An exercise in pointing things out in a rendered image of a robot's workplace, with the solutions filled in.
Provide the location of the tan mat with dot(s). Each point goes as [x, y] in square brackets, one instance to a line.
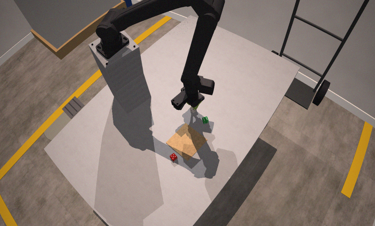
[186, 141]

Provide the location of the red die with white pips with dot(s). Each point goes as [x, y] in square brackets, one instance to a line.
[173, 157]

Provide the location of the green die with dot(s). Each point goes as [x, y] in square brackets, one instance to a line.
[205, 120]

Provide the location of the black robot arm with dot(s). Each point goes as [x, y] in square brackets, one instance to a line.
[209, 13]

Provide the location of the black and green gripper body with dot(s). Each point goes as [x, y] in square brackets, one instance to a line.
[200, 98]

